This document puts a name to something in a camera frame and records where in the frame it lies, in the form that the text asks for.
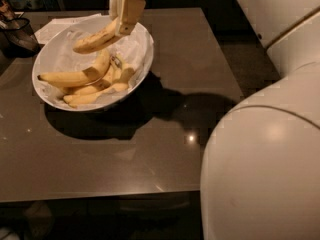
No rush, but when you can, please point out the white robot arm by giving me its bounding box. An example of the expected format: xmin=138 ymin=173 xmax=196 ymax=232
xmin=200 ymin=0 xmax=320 ymax=240

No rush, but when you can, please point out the yellow banana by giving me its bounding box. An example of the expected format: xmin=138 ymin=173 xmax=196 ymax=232
xmin=37 ymin=49 xmax=110 ymax=87
xmin=63 ymin=54 xmax=135 ymax=108
xmin=73 ymin=19 xmax=120 ymax=54

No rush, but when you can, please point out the dark wire basket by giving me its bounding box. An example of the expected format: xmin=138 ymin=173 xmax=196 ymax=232
xmin=0 ymin=17 xmax=40 ymax=58

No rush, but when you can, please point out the white bowl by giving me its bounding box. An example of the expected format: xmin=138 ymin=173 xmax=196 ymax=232
xmin=31 ymin=15 xmax=155 ymax=112

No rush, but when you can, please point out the white paper sheet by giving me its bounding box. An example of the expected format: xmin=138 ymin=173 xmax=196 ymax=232
xmin=35 ymin=13 xmax=101 ymax=45

